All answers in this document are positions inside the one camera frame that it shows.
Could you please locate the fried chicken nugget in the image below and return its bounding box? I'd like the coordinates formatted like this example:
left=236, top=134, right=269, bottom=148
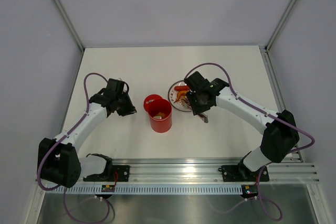
left=157, top=112, right=168, bottom=118

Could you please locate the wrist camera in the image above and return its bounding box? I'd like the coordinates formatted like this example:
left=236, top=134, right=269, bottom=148
left=184, top=71, right=209, bottom=92
left=107, top=78, right=129, bottom=95

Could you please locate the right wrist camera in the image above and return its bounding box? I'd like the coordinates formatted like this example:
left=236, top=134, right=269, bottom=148
left=184, top=71, right=209, bottom=92

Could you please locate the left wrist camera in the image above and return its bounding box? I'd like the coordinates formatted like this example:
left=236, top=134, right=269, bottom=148
left=107, top=78, right=129, bottom=95

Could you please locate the red sausage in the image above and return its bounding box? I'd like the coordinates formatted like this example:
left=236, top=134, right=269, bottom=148
left=174, top=85, right=189, bottom=91

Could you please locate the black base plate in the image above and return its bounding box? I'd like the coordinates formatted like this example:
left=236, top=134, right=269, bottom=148
left=83, top=165, right=130, bottom=182
left=218, top=165, right=270, bottom=182

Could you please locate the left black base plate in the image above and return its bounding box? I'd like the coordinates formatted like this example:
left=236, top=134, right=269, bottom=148
left=83, top=165, right=130, bottom=182

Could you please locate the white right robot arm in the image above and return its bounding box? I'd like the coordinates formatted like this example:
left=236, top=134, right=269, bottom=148
left=184, top=76, right=299, bottom=180

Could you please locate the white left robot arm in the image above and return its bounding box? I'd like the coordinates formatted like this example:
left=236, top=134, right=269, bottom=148
left=37, top=89, right=136, bottom=191

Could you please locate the aluminium frame post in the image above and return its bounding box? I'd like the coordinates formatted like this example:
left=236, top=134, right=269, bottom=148
left=265, top=0, right=299, bottom=53
left=51, top=0, right=85, bottom=55

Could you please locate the red cylindrical lunch box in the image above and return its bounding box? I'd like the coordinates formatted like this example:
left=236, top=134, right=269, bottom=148
left=147, top=99, right=172, bottom=133

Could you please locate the red round lid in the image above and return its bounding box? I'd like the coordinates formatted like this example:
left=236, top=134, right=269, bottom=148
left=143, top=94, right=162, bottom=111

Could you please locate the white slotted cable duct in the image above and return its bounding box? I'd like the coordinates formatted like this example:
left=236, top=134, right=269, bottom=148
left=46, top=184, right=244, bottom=195

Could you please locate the orange chicken wing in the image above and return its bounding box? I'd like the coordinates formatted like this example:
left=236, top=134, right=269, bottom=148
left=175, top=90, right=188, bottom=103

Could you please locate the aluminium mounting rail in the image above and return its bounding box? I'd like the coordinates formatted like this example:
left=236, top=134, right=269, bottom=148
left=113, top=155, right=320, bottom=185

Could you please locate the right aluminium frame post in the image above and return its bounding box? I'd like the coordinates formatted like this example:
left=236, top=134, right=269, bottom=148
left=265, top=0, right=299, bottom=53

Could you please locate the left aluminium frame post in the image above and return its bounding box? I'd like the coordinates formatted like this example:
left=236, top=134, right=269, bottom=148
left=51, top=0, right=85, bottom=55

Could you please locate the white printed plate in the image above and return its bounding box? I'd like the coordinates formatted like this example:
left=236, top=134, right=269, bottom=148
left=167, top=80, right=191, bottom=112

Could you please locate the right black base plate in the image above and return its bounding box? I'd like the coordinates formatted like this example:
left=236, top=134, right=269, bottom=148
left=218, top=165, right=270, bottom=182

